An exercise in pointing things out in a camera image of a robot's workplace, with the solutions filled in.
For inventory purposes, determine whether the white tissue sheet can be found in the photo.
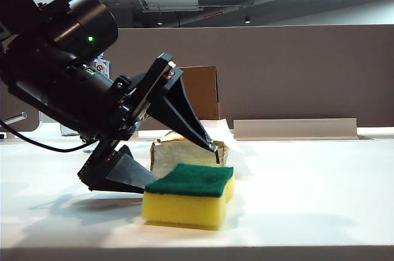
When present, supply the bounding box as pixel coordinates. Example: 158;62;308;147
199;118;246;154

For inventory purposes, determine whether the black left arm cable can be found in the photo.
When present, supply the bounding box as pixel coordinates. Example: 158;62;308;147
0;118;97;153

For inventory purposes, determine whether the wide brown desk partition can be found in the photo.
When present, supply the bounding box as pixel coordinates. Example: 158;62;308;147
104;25;394;132

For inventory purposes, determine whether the narrow brown desk partition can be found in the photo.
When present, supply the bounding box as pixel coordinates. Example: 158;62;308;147
0;87;41;134

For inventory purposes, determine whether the chrome metal rod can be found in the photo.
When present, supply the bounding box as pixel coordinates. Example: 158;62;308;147
0;111;28;127

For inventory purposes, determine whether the brown cardboard box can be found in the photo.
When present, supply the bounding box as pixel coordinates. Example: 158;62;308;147
179;65;222;121

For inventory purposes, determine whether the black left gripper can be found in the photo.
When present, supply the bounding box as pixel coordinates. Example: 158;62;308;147
76;52;219;195

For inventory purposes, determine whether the yellow green sponge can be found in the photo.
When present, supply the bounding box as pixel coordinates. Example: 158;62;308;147
141;163;236;231

